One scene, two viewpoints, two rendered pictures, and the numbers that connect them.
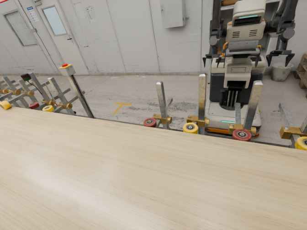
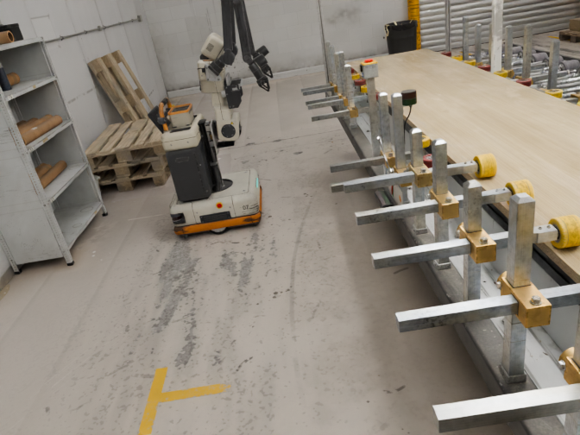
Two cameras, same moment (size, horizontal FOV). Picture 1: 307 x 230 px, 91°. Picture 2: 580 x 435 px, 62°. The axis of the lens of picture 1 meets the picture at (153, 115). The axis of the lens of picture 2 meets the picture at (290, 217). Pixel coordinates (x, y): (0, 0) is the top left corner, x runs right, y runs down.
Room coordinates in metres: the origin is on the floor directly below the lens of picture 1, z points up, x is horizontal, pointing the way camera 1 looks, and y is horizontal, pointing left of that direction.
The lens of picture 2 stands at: (2.74, 2.41, 1.61)
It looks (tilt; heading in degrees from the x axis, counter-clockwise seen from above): 26 degrees down; 242
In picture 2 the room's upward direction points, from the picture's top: 10 degrees counter-clockwise
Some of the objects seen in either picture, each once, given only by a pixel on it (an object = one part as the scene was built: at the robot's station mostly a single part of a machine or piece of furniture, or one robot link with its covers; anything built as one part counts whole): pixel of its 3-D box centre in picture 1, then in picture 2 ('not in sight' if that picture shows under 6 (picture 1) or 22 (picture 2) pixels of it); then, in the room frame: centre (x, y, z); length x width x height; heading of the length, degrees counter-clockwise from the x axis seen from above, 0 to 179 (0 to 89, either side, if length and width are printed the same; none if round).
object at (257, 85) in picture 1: (248, 121); (339, 86); (0.60, -0.51, 0.88); 0.04 x 0.04 x 0.48; 61
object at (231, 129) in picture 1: (241, 129); not in sight; (0.61, -0.49, 0.81); 0.14 x 0.06 x 0.05; 61
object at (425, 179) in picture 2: (28, 93); (419, 173); (1.60, 1.25, 0.95); 0.14 x 0.06 x 0.05; 61
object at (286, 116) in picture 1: (290, 127); (330, 89); (0.54, -0.72, 0.82); 0.43 x 0.03 x 0.04; 151
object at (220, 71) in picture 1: (234, 79); (194, 151); (1.63, -1.05, 0.59); 0.55 x 0.34 x 0.83; 61
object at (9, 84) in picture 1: (18, 96); (440, 212); (1.71, 1.45, 0.90); 0.04 x 0.04 x 0.48; 61
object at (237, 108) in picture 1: (238, 123); (334, 98); (0.67, -0.50, 0.80); 0.43 x 0.03 x 0.04; 151
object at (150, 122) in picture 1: (150, 128); not in sight; (0.74, 0.03, 0.85); 0.08 x 0.08 x 0.11
